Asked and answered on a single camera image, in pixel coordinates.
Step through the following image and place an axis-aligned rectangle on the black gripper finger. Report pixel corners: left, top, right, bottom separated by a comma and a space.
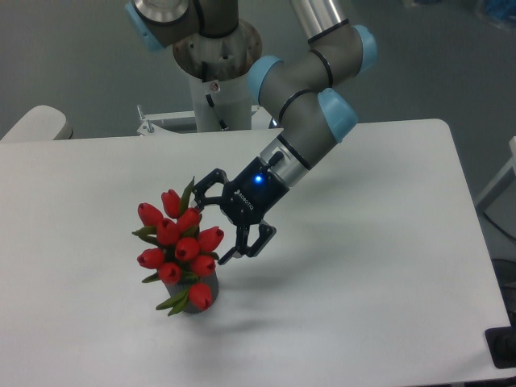
193, 169, 231, 212
217, 219, 278, 266

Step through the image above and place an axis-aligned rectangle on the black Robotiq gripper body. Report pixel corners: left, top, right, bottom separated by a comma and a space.
219, 157, 289, 226

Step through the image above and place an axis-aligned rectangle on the red tulip bouquet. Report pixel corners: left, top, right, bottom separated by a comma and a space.
131, 175, 226, 318

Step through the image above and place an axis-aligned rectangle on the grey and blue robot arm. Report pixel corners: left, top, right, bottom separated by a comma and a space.
125, 1, 377, 259

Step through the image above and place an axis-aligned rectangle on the dark grey ribbed vase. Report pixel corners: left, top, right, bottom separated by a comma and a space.
160, 272, 219, 316

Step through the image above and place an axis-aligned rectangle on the beige chair armrest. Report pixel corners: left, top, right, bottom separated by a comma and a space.
1, 105, 73, 144

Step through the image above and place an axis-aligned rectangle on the black box at table corner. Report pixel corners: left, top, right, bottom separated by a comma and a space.
485, 327, 515, 369

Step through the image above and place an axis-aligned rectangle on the blue object top right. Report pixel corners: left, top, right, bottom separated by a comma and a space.
476, 0, 515, 29

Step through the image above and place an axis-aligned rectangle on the black cable on pedestal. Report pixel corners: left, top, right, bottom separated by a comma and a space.
201, 60, 230, 131

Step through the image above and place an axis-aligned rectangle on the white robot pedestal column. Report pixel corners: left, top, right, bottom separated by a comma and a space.
172, 18, 264, 132

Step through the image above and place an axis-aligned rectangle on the white pedestal base bracket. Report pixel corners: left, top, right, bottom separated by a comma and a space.
135, 102, 283, 137

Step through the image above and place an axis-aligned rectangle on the white furniture frame at right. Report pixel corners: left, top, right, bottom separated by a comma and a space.
473, 137, 515, 214

